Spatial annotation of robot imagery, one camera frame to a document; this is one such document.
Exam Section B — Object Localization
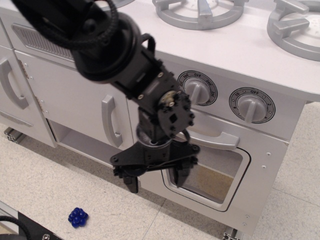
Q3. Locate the grey stove knob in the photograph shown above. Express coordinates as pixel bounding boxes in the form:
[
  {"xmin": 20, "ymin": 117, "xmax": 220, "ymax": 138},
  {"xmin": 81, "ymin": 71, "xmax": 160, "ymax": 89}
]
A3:
[
  {"xmin": 177, "ymin": 70, "xmax": 218, "ymax": 106},
  {"xmin": 229, "ymin": 87, "xmax": 276, "ymax": 124}
]

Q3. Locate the middle silver burner grate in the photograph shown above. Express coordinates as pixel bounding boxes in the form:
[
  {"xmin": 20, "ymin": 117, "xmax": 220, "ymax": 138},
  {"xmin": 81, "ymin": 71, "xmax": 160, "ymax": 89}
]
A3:
[{"xmin": 152, "ymin": 0, "xmax": 248, "ymax": 31}]

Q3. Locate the silver cabinet door handle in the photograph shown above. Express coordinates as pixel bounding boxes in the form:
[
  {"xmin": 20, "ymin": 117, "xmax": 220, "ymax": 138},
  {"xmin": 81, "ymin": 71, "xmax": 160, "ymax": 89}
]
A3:
[{"xmin": 101, "ymin": 95, "xmax": 123, "ymax": 148}]

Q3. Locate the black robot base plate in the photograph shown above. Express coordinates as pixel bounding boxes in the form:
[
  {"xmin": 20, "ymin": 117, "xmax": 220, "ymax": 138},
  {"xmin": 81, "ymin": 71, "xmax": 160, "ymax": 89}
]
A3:
[{"xmin": 0, "ymin": 211, "xmax": 63, "ymax": 240}]

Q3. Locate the aluminium frame rail left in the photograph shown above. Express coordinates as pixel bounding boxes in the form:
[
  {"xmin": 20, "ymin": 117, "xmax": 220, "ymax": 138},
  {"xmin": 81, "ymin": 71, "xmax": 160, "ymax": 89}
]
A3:
[{"xmin": 4, "ymin": 127, "xmax": 26, "ymax": 144}]

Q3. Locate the white toy oven door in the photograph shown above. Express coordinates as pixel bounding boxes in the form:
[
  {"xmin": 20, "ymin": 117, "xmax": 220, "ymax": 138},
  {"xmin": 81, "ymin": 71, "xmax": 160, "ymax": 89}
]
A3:
[{"xmin": 126, "ymin": 98, "xmax": 290, "ymax": 230}]

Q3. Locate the right grey stove knob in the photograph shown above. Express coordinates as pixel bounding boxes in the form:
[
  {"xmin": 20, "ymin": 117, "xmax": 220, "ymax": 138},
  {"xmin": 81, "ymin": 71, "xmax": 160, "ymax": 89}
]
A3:
[{"xmin": 229, "ymin": 87, "xmax": 276, "ymax": 124}]

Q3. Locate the left silver door handle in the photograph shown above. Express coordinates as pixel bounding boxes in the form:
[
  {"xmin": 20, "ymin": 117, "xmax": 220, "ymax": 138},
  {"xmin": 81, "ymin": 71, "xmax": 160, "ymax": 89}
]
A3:
[{"xmin": 0, "ymin": 59, "xmax": 29, "ymax": 110}]

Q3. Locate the silver vent grille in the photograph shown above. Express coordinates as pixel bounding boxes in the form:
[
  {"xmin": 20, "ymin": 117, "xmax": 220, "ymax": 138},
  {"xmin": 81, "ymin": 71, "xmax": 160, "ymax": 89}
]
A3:
[{"xmin": 11, "ymin": 24, "xmax": 74, "ymax": 61}]

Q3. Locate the white cabinet door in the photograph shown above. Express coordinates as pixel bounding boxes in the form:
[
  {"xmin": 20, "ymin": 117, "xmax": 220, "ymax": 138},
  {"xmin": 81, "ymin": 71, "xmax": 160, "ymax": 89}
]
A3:
[
  {"xmin": 15, "ymin": 51, "xmax": 134, "ymax": 150},
  {"xmin": 0, "ymin": 46, "xmax": 57, "ymax": 147}
]

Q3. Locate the white toy kitchen unit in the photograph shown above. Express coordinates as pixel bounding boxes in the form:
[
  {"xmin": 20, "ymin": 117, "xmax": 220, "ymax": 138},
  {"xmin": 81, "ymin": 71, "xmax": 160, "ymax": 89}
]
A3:
[{"xmin": 0, "ymin": 0, "xmax": 320, "ymax": 232}]

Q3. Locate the aluminium frame rail right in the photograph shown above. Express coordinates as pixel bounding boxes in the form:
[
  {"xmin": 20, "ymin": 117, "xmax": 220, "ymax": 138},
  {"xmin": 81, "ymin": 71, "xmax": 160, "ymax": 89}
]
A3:
[{"xmin": 222, "ymin": 226, "xmax": 244, "ymax": 240}]

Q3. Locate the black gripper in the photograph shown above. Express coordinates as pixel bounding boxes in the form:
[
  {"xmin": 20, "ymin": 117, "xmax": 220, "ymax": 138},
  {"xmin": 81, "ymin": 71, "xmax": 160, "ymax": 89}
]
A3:
[{"xmin": 110, "ymin": 140, "xmax": 200, "ymax": 194}]

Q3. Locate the right silver burner grate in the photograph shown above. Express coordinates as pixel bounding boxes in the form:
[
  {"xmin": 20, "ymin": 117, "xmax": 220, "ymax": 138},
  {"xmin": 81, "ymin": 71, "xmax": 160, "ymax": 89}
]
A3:
[{"xmin": 267, "ymin": 0, "xmax": 320, "ymax": 62}]

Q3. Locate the silver sink basin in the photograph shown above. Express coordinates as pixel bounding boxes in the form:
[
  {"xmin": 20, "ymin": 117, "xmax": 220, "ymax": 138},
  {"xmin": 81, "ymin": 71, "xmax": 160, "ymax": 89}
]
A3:
[{"xmin": 112, "ymin": 0, "xmax": 135, "ymax": 8}]

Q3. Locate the middle grey stove knob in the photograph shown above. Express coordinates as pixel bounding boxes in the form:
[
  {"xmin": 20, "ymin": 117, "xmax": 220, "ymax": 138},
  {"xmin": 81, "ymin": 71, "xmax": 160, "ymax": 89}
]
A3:
[{"xmin": 177, "ymin": 70, "xmax": 218, "ymax": 106}]

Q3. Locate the left white cabinet door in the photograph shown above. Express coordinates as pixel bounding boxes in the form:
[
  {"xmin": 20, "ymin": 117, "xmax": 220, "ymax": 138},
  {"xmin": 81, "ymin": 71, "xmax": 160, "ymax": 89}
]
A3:
[{"xmin": 0, "ymin": 46, "xmax": 57, "ymax": 147}]

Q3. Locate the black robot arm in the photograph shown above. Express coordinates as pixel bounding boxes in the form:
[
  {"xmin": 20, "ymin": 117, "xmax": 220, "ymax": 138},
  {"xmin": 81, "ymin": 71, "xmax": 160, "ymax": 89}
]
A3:
[{"xmin": 14, "ymin": 0, "xmax": 200, "ymax": 193}]

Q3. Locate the silver burner grate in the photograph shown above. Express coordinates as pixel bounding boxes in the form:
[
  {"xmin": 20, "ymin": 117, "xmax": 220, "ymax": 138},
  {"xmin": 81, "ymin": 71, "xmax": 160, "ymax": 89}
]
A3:
[
  {"xmin": 267, "ymin": 0, "xmax": 320, "ymax": 62},
  {"xmin": 152, "ymin": 0, "xmax": 248, "ymax": 31}
]

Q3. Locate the aluminium frame rail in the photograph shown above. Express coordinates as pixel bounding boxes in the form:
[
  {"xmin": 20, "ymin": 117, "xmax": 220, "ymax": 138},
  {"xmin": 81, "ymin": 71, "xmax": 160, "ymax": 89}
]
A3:
[
  {"xmin": 4, "ymin": 127, "xmax": 26, "ymax": 144},
  {"xmin": 222, "ymin": 226, "xmax": 244, "ymax": 240}
]

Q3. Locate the blue toy berry cluster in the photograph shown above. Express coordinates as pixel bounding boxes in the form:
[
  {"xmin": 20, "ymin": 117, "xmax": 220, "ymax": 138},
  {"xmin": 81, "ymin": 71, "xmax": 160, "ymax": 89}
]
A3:
[{"xmin": 67, "ymin": 207, "xmax": 89, "ymax": 229}]

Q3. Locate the silver oven door handle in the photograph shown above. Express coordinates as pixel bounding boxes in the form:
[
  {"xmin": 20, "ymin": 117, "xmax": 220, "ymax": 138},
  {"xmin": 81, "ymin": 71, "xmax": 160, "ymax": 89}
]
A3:
[{"xmin": 188, "ymin": 131, "xmax": 240, "ymax": 151}]

